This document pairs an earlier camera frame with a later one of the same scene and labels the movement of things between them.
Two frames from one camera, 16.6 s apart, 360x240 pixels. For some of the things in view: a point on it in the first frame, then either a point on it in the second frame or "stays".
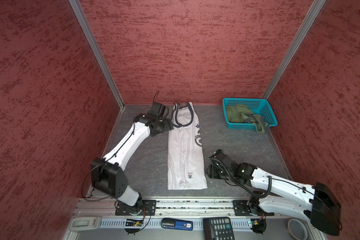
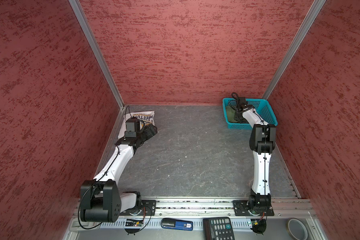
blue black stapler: (176, 224) stays
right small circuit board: (258, 225) stays
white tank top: (186, 164) -> (146, 117)
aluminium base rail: (93, 207) stays
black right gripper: (212, 170) -> (236, 117)
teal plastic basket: (260, 106) stays
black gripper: (158, 111) -> (132, 126)
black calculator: (218, 228) stays
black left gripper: (168, 126) -> (149, 134)
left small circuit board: (134, 222) stays
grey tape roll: (297, 230) stays
